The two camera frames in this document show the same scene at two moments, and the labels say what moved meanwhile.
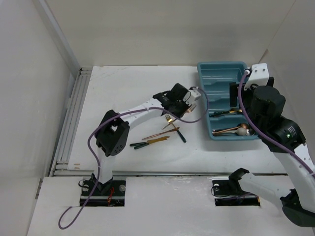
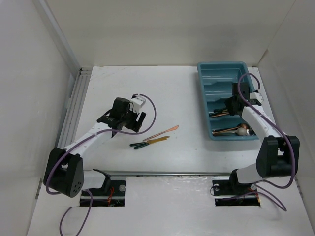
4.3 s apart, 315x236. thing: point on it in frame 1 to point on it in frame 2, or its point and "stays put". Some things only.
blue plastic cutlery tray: [225, 123] stays put
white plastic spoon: [241, 131] stays put
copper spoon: [243, 125] stays put
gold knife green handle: [139, 145] stays put
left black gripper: [185, 108] to [135, 125]
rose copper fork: [190, 108] to [219, 114]
